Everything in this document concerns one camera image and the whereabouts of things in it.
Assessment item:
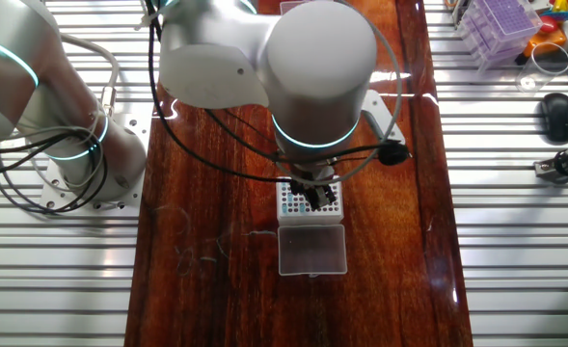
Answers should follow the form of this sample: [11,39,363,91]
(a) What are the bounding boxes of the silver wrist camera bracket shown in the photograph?
[360,89,406,146]

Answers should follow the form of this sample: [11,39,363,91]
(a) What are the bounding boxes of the orange toy with red knob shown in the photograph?
[514,0,568,67]

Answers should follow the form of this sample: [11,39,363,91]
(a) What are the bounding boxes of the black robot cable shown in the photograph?
[0,122,111,214]

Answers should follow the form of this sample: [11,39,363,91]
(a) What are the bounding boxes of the grey cable with metal connector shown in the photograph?
[59,32,121,117]

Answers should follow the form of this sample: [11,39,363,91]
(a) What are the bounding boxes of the dark red wooden board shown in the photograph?
[123,0,474,347]

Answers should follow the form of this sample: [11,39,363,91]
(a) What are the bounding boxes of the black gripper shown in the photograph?
[290,178,338,212]

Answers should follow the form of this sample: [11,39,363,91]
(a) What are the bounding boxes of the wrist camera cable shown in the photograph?
[141,0,413,187]

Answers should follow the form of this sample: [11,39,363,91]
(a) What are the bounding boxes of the purple pipette tip box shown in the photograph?
[454,0,544,73]

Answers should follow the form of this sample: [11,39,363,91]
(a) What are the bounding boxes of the side camera mount arm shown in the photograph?
[533,142,568,187]

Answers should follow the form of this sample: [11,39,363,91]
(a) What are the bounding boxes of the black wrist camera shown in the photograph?
[377,141,412,168]

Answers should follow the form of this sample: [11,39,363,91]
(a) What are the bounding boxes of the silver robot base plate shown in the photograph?
[40,113,153,218]

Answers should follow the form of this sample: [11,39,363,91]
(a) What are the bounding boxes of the clear plastic cup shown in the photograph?
[514,41,568,93]

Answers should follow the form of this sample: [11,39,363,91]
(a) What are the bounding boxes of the black computer mouse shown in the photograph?
[539,92,568,144]

